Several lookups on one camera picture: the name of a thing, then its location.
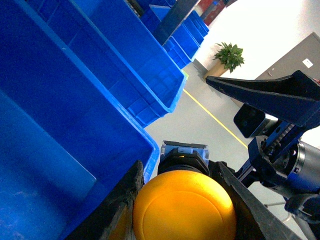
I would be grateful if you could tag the stacked blue bins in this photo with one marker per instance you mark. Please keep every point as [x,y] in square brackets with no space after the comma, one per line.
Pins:
[113,43]

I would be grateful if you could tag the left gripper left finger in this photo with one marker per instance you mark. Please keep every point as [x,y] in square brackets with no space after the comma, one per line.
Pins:
[113,218]

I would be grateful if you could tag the grey door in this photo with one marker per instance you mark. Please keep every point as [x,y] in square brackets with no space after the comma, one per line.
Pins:
[305,57]

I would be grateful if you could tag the potted green plant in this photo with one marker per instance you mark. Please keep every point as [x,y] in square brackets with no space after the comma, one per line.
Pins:
[229,57]

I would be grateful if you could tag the right blue plastic bin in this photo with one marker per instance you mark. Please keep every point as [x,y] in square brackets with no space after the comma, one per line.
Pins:
[65,140]

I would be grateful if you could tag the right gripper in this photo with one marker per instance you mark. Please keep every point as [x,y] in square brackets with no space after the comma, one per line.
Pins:
[276,113]

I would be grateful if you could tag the yellow mushroom button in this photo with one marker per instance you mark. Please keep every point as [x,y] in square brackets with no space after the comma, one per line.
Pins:
[182,202]

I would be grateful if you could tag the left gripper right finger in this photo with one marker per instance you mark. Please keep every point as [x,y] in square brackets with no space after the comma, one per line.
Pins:
[254,220]

